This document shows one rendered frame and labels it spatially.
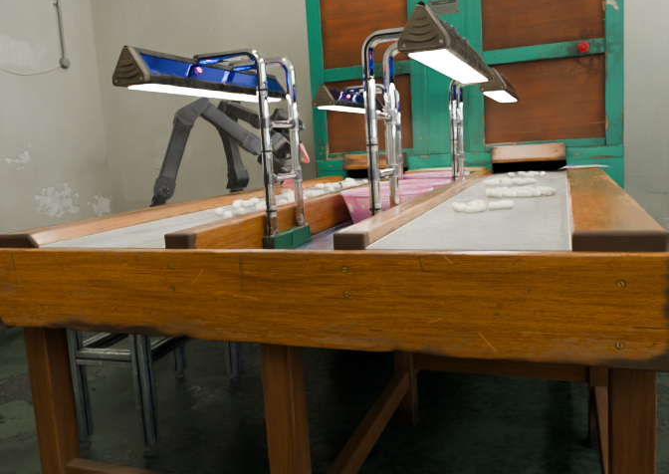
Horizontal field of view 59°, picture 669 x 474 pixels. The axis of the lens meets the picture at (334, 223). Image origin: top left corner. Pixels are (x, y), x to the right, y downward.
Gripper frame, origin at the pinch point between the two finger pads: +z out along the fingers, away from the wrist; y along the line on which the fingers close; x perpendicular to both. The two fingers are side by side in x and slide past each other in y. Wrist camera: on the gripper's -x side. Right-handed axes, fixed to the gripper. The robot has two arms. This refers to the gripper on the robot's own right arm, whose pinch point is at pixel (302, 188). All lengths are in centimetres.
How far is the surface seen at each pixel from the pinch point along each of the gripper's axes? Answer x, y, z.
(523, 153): -50, 71, 50
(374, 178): -40, -78, 35
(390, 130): -47, -63, 28
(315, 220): -13, -49, 23
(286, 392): -6, -103, 50
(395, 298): -35, -108, 55
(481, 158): -37, 75, 37
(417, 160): -19, 75, 15
